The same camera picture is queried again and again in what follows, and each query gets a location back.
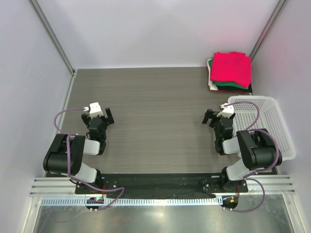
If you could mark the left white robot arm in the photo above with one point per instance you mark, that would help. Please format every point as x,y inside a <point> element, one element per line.
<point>65,155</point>

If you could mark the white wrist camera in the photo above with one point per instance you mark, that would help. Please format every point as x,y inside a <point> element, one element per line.
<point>94,110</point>
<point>227,110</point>

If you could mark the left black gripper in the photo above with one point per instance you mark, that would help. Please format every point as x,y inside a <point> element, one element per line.
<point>107,120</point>

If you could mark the pink red t shirt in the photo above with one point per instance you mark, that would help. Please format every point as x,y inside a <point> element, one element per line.
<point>231,67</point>

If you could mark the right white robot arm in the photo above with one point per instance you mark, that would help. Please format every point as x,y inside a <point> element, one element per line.
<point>259,151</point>

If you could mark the white plastic basket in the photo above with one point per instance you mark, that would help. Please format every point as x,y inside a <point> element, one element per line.
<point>258,112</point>

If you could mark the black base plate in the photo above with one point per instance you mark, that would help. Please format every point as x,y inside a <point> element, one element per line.
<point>172,185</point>

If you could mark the black folded t shirt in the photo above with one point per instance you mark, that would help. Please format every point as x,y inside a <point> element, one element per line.
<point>247,89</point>

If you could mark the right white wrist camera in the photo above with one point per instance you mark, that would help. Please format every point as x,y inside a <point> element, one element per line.
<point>227,110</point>

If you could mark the white folded t shirt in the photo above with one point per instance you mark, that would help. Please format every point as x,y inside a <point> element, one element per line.
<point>212,87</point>

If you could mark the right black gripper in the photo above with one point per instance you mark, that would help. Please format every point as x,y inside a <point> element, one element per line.
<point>209,114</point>

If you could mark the left aluminium frame post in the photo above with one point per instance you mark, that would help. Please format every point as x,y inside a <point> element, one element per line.
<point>51,34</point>

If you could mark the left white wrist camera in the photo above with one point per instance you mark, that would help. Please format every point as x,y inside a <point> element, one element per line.
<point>94,110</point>

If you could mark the right aluminium frame post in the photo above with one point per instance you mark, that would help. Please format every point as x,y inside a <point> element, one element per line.
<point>272,19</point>

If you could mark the aluminium frame post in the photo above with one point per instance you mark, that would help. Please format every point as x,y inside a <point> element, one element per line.
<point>272,19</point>
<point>51,34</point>

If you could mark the perforated cable duct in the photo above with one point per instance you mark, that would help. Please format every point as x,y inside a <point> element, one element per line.
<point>98,201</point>

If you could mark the aluminium rail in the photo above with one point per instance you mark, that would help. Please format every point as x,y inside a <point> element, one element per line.
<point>61,186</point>

